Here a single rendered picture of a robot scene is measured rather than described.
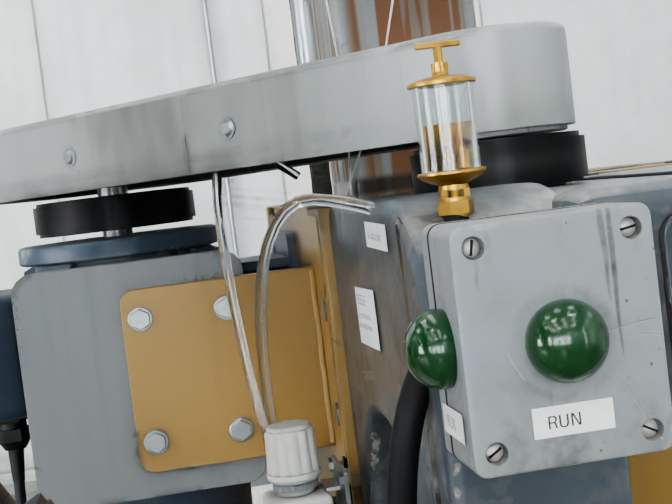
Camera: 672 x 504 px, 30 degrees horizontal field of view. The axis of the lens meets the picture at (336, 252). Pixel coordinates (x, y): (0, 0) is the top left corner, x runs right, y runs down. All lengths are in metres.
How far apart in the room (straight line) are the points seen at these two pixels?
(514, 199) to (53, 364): 0.42
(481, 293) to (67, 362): 0.47
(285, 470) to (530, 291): 0.29
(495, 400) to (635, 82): 5.68
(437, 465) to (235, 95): 0.29
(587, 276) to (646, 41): 5.71
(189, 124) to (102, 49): 4.94
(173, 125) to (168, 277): 0.14
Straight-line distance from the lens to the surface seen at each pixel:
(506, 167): 0.61
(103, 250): 0.89
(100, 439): 0.87
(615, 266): 0.46
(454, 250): 0.44
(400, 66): 0.64
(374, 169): 0.98
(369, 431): 0.69
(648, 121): 6.12
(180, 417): 0.86
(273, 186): 5.67
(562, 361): 0.44
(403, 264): 0.52
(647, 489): 0.85
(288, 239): 0.95
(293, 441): 0.70
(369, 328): 0.62
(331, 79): 0.67
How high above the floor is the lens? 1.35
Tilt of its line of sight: 3 degrees down
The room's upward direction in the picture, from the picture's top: 7 degrees counter-clockwise
